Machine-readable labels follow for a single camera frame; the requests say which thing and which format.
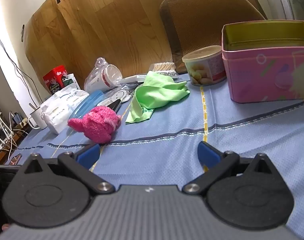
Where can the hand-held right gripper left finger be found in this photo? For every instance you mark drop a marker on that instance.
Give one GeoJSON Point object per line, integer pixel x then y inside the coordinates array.
{"type": "Point", "coordinates": [88, 156]}

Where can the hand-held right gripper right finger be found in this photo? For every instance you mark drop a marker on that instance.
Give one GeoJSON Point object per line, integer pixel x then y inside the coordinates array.
{"type": "Point", "coordinates": [208, 155]}

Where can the pink fuzzy sock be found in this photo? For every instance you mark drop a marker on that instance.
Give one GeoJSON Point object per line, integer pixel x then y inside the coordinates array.
{"type": "Point", "coordinates": [97, 125]}

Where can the packaged small scissors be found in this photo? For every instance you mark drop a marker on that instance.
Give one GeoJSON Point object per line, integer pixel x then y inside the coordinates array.
{"type": "Point", "coordinates": [120, 95]}

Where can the green cloth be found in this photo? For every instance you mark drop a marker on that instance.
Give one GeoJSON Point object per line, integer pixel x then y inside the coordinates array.
{"type": "Point", "coordinates": [154, 92]}

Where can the pink tin box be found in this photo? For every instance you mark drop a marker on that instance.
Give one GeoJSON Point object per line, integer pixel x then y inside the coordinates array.
{"type": "Point", "coordinates": [261, 77]}

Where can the bag of cotton swabs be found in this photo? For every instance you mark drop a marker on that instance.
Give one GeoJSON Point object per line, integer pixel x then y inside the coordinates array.
{"type": "Point", "coordinates": [164, 67]}

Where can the blue tablecloth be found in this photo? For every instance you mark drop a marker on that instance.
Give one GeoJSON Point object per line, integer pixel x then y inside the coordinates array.
{"type": "Point", "coordinates": [167, 150]}

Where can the white tissue pack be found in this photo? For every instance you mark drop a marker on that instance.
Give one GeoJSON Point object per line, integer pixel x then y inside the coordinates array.
{"type": "Point", "coordinates": [59, 110]}

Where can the white enamel mug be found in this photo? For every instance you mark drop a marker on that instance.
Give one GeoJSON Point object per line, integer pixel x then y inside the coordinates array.
{"type": "Point", "coordinates": [38, 118]}

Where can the metal spoon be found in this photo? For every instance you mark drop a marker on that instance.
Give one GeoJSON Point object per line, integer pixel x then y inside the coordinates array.
{"type": "Point", "coordinates": [32, 106]}

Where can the green and white bottle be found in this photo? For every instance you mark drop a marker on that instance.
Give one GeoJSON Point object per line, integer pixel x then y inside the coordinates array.
{"type": "Point", "coordinates": [71, 81]}

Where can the plastic-wrapped white cup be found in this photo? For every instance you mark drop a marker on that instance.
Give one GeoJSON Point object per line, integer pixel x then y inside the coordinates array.
{"type": "Point", "coordinates": [104, 77]}

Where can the red carton box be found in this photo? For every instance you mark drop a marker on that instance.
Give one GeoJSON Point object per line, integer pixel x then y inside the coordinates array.
{"type": "Point", "coordinates": [53, 78]}

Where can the round can with beige lid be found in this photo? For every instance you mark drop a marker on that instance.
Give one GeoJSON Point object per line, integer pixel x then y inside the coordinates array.
{"type": "Point", "coordinates": [204, 67]}

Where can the wooden board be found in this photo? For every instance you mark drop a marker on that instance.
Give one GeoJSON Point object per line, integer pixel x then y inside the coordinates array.
{"type": "Point", "coordinates": [97, 30]}

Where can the brown woven cushion mat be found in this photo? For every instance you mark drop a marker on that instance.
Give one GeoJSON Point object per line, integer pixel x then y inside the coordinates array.
{"type": "Point", "coordinates": [207, 20]}

